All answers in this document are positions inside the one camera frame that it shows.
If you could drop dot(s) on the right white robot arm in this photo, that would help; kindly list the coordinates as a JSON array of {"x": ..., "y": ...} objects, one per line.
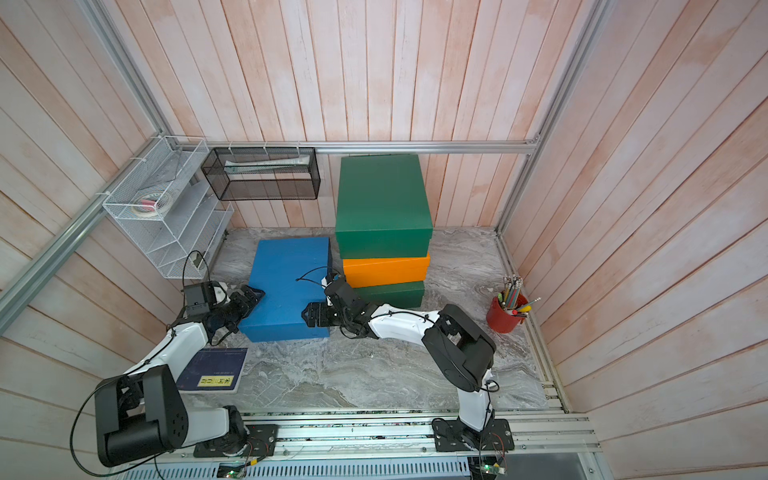
[{"x": 463, "y": 352}]

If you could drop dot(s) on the red pen cup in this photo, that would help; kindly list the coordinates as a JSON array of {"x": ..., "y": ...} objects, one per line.
[{"x": 503, "y": 321}]

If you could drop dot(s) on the paper in mesh basket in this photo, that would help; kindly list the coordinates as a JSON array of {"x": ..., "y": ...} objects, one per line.
[{"x": 286, "y": 165}]

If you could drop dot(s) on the black mesh wall basket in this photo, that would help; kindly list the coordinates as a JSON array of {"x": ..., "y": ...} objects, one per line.
[{"x": 301, "y": 185}]

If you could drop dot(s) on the orange shoebox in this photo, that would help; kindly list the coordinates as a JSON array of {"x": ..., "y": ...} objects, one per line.
[{"x": 363, "y": 273}]

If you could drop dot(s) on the dark blue notebook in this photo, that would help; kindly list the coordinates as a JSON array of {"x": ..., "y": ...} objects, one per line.
[{"x": 213, "y": 370}]

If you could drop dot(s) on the blue shoebox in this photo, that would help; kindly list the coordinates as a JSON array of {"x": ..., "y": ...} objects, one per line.
[{"x": 290, "y": 271}]

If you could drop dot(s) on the tape roll in shelf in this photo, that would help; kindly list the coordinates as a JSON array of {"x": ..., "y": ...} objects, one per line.
[{"x": 153, "y": 204}]

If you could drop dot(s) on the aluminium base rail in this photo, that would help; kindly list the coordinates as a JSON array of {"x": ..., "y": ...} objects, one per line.
[{"x": 358, "y": 434}]

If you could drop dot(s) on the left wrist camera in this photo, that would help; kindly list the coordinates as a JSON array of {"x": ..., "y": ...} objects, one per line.
[{"x": 220, "y": 290}]

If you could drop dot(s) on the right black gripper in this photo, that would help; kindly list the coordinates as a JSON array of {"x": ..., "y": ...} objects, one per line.
[{"x": 314, "y": 309}]

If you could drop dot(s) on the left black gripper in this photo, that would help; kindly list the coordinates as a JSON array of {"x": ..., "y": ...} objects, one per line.
[{"x": 245, "y": 306}]

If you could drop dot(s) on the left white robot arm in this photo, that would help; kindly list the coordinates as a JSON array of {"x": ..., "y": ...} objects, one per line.
[{"x": 141, "y": 413}]

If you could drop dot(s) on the white wire wall shelf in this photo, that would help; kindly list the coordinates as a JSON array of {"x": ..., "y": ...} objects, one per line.
[{"x": 183, "y": 243}]

